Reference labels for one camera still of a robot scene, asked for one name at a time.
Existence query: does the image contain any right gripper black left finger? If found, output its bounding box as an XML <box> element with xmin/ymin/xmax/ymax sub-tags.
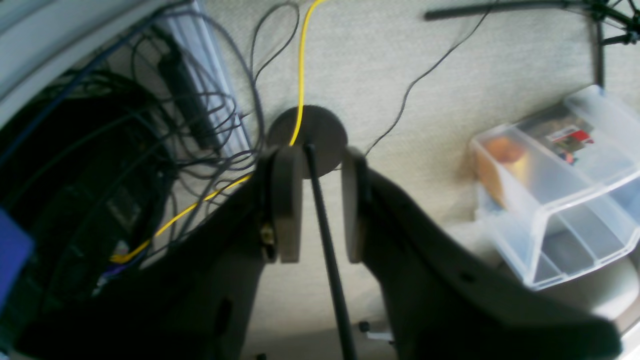
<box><xmin>10</xmin><ymin>146</ymin><xmax>305</xmax><ymax>360</ymax></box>

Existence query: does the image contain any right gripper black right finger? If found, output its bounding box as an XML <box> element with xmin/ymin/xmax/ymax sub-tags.
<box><xmin>342</xmin><ymin>146</ymin><xmax>622</xmax><ymax>360</ymax></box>

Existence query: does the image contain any clear plastic storage bin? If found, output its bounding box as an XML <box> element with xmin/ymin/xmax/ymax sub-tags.
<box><xmin>469</xmin><ymin>85</ymin><xmax>640</xmax><ymax>291</ymax></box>

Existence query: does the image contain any black stand pole with base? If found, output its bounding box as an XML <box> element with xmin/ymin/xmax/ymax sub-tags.
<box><xmin>267</xmin><ymin>105</ymin><xmax>357</xmax><ymax>360</ymax></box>

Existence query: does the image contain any yellow cable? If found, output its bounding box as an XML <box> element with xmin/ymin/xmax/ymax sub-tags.
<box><xmin>109</xmin><ymin>0</ymin><xmax>327</xmax><ymax>265</ymax></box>

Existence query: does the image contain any black cable bundle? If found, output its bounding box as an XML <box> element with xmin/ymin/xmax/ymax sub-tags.
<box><xmin>0</xmin><ymin>0</ymin><xmax>301</xmax><ymax>311</ymax></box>

